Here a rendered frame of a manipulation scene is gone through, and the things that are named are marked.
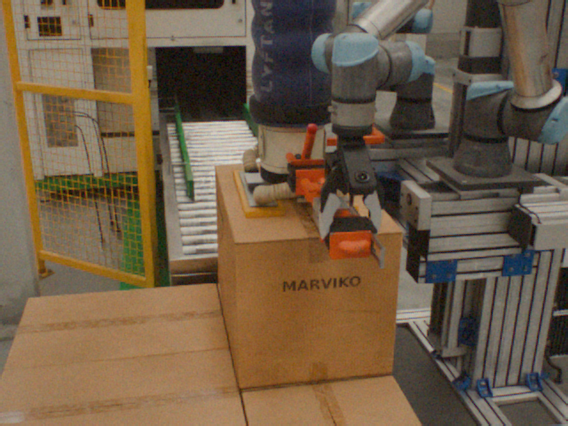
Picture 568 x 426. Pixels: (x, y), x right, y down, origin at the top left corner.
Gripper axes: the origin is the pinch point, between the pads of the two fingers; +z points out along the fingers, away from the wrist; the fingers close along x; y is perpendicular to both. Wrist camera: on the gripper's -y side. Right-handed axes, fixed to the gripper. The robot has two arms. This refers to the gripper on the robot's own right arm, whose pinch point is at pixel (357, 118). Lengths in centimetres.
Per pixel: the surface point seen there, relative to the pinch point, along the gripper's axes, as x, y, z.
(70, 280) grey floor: -114, -118, 108
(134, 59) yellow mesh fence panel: -72, -81, -9
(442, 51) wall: 395, -889, 89
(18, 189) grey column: -123, -74, 43
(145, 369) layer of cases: -67, 48, 54
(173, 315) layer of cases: -60, 20, 54
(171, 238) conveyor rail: -60, -27, 49
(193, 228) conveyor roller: -52, -46, 53
